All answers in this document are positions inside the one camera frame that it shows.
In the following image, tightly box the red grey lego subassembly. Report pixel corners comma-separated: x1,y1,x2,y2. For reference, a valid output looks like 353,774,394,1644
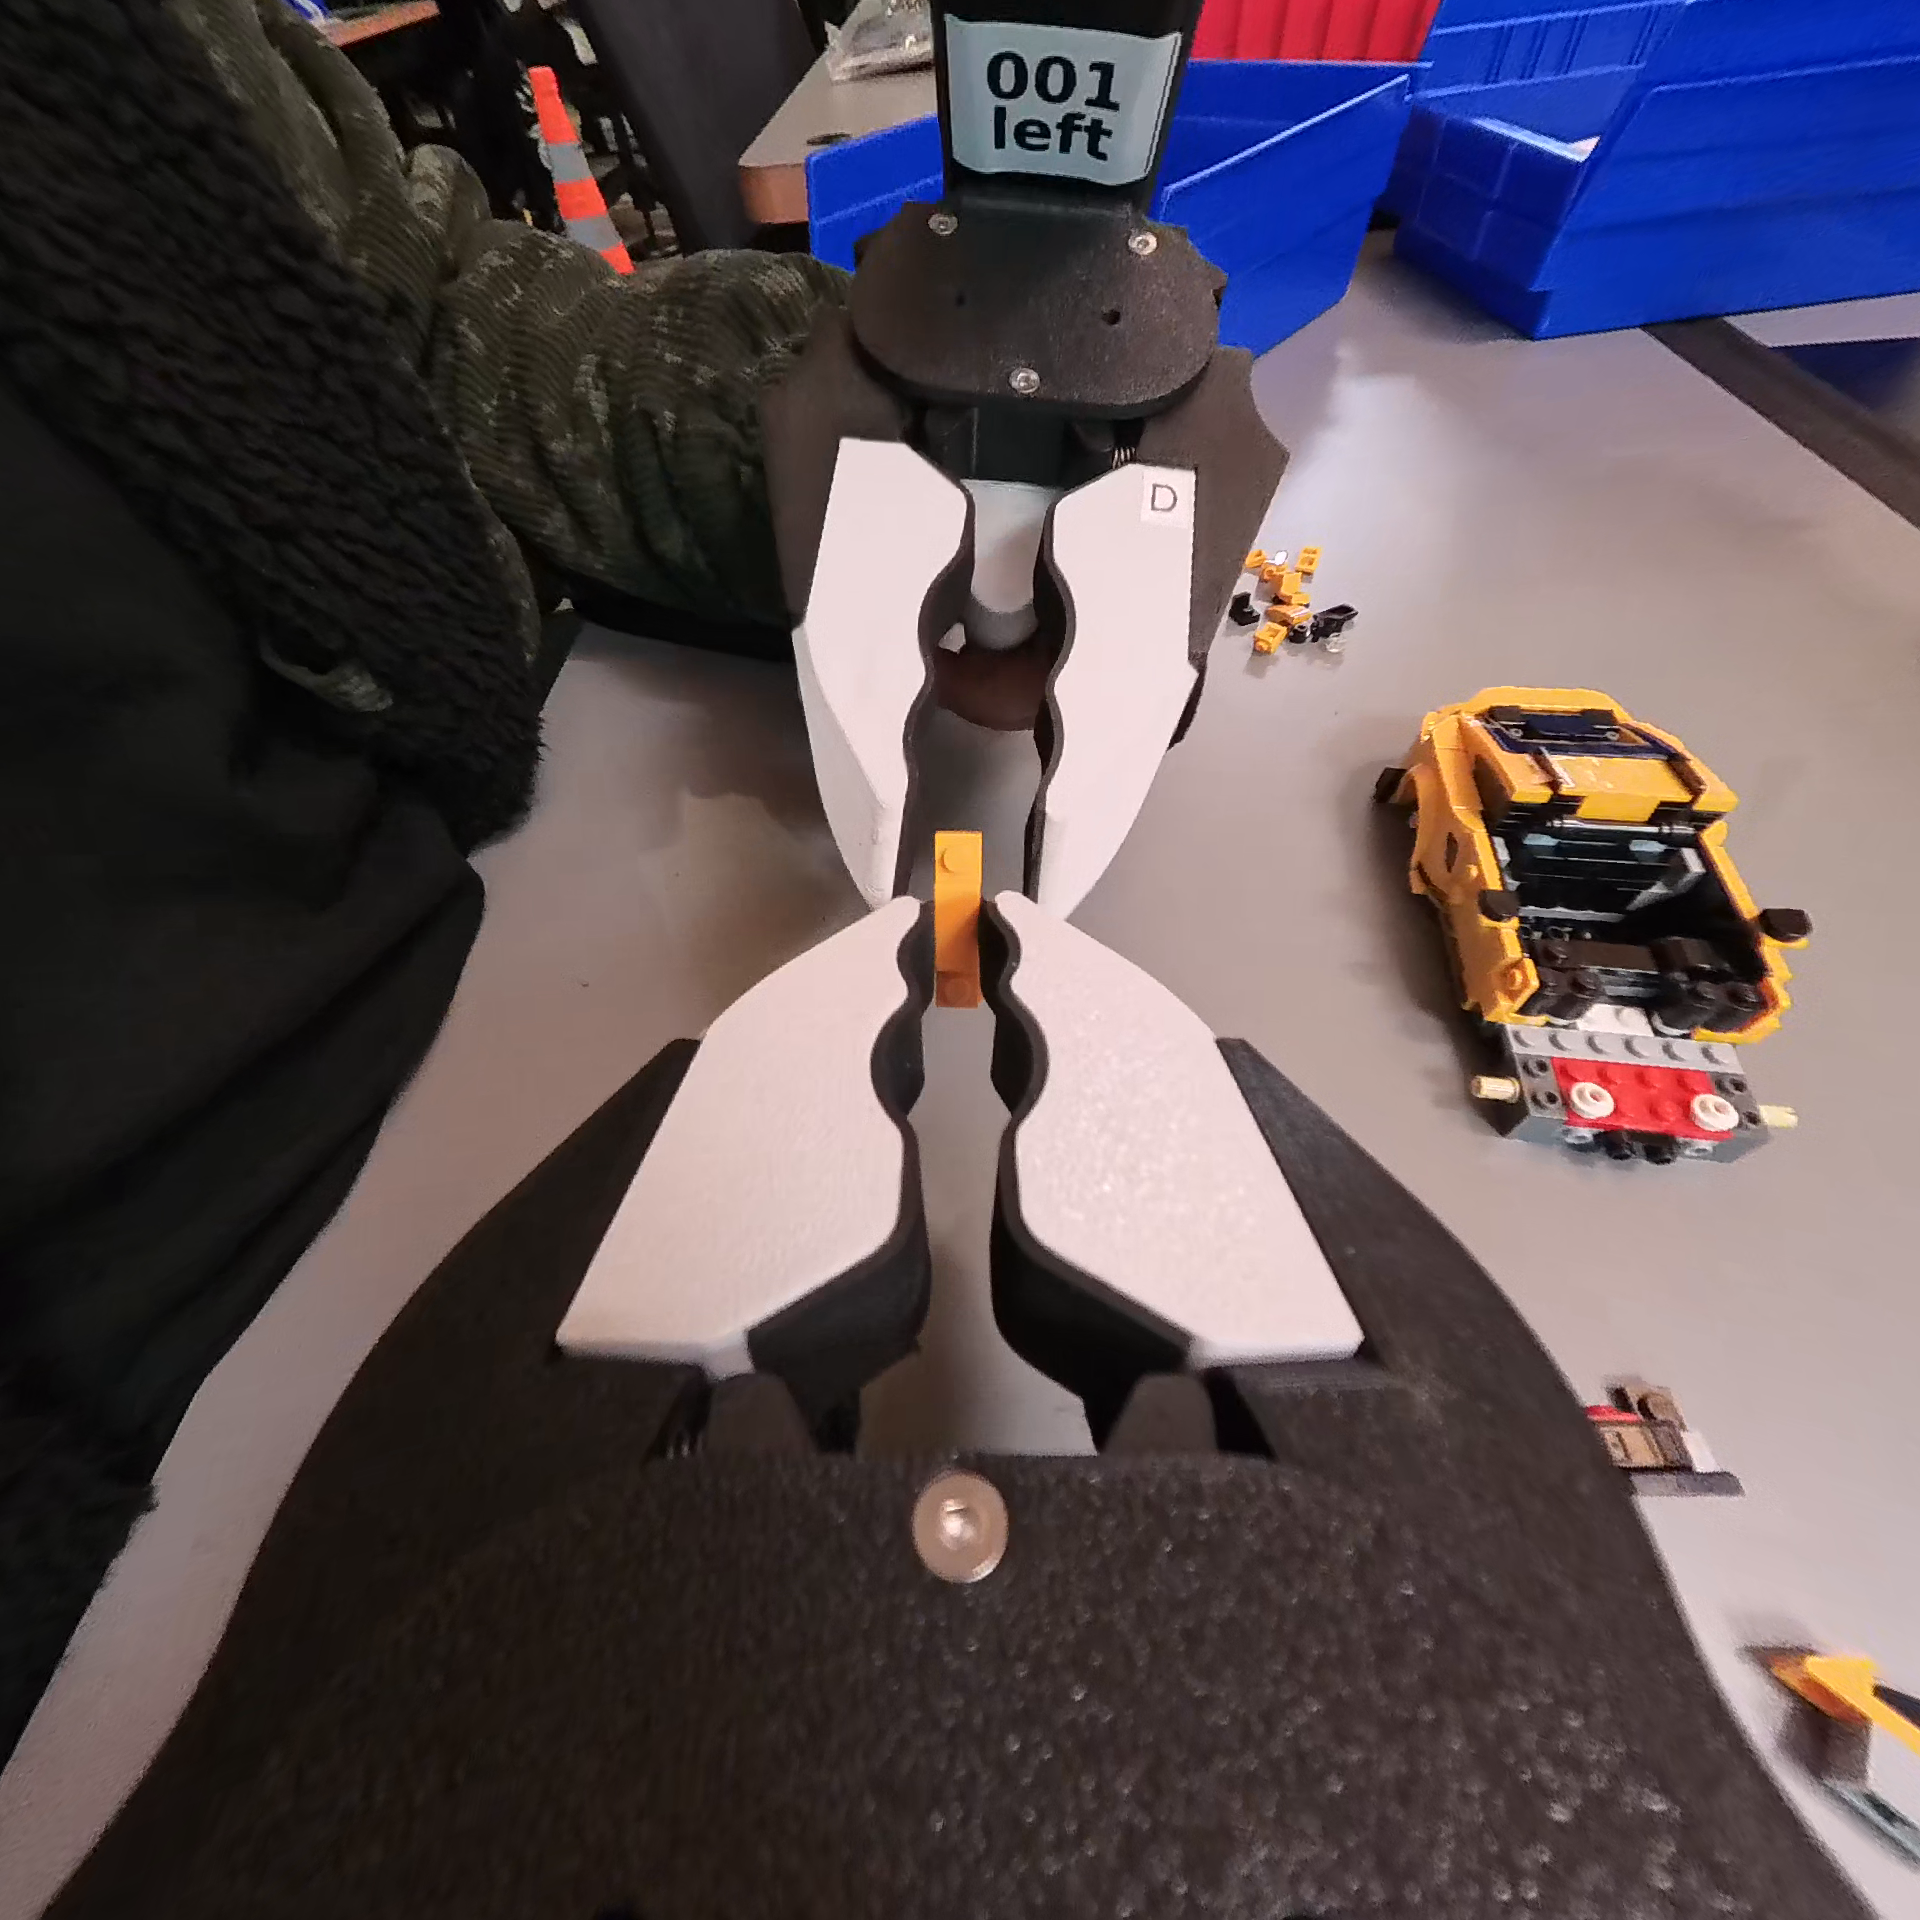
1590,1380,1744,1499

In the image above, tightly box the black office chair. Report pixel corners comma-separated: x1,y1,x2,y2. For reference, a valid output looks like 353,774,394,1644
575,0,841,255

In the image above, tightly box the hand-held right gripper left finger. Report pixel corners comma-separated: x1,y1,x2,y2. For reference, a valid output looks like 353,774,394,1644
556,895,935,1430

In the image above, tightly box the orange lego plate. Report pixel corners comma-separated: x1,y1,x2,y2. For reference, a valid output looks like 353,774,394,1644
930,831,985,1010

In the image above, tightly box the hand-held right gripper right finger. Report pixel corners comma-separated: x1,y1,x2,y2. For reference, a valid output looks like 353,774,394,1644
980,891,1368,1445

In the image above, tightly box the orange traffic cone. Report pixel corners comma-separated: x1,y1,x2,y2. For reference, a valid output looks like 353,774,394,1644
527,67,640,276

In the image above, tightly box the red storage bin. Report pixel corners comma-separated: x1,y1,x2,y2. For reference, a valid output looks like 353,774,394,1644
1184,0,1442,107

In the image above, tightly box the yellow lego car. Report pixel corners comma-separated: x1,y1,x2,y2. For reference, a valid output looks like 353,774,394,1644
1372,687,1814,1167

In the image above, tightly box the clear plastic bag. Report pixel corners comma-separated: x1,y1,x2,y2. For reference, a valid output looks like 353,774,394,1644
815,0,940,81

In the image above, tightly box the orange black lego piece pile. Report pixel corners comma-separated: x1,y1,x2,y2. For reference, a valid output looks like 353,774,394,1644
1229,545,1360,655

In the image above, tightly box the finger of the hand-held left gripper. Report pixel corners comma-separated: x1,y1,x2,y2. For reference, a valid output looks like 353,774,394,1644
1026,468,1202,917
790,435,976,917

